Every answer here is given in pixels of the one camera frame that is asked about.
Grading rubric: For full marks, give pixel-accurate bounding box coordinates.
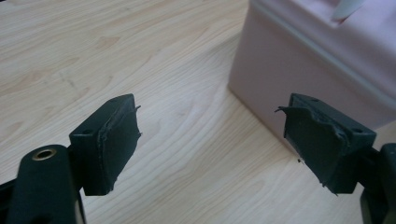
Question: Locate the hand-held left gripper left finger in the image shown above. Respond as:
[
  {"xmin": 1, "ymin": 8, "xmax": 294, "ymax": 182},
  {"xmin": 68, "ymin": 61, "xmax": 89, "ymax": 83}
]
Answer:
[{"xmin": 6, "ymin": 93, "xmax": 142, "ymax": 224}]

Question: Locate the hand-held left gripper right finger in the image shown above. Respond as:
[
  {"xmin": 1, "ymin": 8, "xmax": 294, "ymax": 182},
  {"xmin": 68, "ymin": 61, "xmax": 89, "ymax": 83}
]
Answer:
[{"xmin": 275, "ymin": 92, "xmax": 396, "ymax": 224}]

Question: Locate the pink tissue box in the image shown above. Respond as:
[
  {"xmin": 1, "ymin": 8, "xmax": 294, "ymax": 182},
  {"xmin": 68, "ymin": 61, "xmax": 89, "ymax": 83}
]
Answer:
[{"xmin": 228, "ymin": 0, "xmax": 396, "ymax": 152}]

